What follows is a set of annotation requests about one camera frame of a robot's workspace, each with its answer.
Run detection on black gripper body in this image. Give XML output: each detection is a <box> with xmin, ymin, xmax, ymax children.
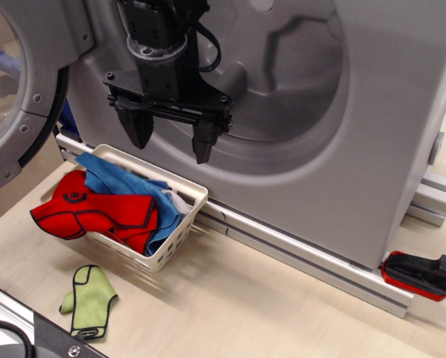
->
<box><xmin>102</xmin><ymin>60</ymin><xmax>233</xmax><ymax>131</ymax></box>

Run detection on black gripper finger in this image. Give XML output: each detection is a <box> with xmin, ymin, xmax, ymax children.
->
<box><xmin>192</xmin><ymin>119</ymin><xmax>222</xmax><ymax>164</ymax></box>
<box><xmin>115</xmin><ymin>97</ymin><xmax>154</xmax><ymax>149</ymax></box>

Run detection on blue cloth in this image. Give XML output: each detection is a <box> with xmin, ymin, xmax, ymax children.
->
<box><xmin>76</xmin><ymin>153</ymin><xmax>184</xmax><ymax>257</ymax></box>

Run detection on red cloth black trim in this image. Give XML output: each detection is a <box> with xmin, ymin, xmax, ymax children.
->
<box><xmin>30</xmin><ymin>170</ymin><xmax>158</xmax><ymax>254</ymax></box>

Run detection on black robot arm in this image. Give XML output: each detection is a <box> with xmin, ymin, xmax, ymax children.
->
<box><xmin>103</xmin><ymin>1</ymin><xmax>233</xmax><ymax>164</ymax></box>

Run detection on grey round machine door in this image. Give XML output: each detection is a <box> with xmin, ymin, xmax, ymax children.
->
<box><xmin>0</xmin><ymin>1</ymin><xmax>93</xmax><ymax>189</ymax></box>

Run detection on grey toy washing machine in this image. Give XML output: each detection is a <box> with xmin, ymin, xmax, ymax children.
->
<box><xmin>69</xmin><ymin>1</ymin><xmax>446</xmax><ymax>268</ymax></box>

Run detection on white cloth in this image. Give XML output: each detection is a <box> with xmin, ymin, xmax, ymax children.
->
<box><xmin>161</xmin><ymin>189</ymin><xmax>192</xmax><ymax>215</ymax></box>

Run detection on white plastic basket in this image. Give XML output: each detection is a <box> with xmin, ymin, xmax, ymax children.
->
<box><xmin>40</xmin><ymin>153</ymin><xmax>208</xmax><ymax>272</ymax></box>

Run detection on blue object behind door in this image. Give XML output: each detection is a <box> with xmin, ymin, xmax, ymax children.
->
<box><xmin>0</xmin><ymin>51</ymin><xmax>21</xmax><ymax>73</ymax></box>

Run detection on green cloth black trim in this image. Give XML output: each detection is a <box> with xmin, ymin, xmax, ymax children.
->
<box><xmin>59</xmin><ymin>265</ymin><xmax>118</xmax><ymax>341</ymax></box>

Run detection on red black clamp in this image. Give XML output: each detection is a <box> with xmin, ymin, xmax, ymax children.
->
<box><xmin>381</xmin><ymin>251</ymin><xmax>446</xmax><ymax>302</ymax></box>

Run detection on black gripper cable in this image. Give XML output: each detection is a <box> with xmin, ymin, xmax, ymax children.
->
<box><xmin>195</xmin><ymin>20</ymin><xmax>223</xmax><ymax>73</ymax></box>

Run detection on aluminium rail under machine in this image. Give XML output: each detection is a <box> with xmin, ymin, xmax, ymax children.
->
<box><xmin>57</xmin><ymin>134</ymin><xmax>414</xmax><ymax>318</ymax></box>

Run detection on aluminium table edge rail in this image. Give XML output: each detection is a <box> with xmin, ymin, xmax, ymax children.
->
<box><xmin>0</xmin><ymin>289</ymin><xmax>34</xmax><ymax>341</ymax></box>

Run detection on aluminium rail right side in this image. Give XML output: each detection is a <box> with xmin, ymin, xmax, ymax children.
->
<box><xmin>406</xmin><ymin>171</ymin><xmax>446</xmax><ymax>227</ymax></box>

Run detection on black bracket with screw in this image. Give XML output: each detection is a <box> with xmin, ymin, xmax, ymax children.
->
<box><xmin>34</xmin><ymin>312</ymin><xmax>105</xmax><ymax>358</ymax></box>

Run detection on black cable bottom left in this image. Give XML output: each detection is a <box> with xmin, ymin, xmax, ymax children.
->
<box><xmin>0</xmin><ymin>319</ymin><xmax>35</xmax><ymax>358</ymax></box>

